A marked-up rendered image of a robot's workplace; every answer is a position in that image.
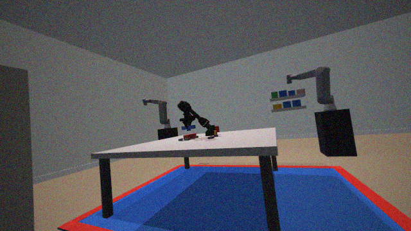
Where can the blue plate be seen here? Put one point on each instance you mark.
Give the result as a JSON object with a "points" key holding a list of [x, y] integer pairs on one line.
{"points": [[189, 127]]}

